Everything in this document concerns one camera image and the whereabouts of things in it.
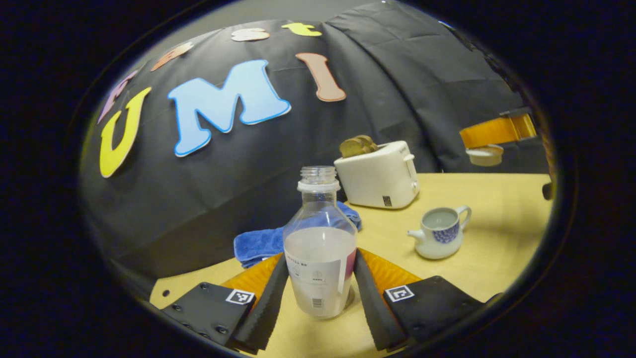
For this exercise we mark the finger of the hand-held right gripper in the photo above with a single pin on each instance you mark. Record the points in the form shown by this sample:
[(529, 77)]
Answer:
[(497, 132)]

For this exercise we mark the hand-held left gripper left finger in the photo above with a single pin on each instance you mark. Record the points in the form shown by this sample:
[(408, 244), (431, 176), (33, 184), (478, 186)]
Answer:
[(268, 308)]

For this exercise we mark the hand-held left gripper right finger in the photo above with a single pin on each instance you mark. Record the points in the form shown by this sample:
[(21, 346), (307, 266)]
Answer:
[(370, 308)]

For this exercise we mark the clear plastic water bottle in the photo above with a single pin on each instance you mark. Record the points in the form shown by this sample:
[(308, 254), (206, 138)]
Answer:
[(318, 248)]

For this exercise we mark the white blue-patterned teacup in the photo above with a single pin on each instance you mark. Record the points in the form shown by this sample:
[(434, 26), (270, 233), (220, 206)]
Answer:
[(437, 246)]

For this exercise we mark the blue folded towel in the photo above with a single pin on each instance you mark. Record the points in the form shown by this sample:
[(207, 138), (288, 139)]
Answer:
[(258, 243)]

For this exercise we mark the brown bread slice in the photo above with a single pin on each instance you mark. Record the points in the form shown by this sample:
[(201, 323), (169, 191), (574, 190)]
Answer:
[(350, 149), (370, 141)]

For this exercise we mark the white toaster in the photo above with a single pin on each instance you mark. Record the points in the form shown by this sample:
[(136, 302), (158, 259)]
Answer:
[(377, 179)]

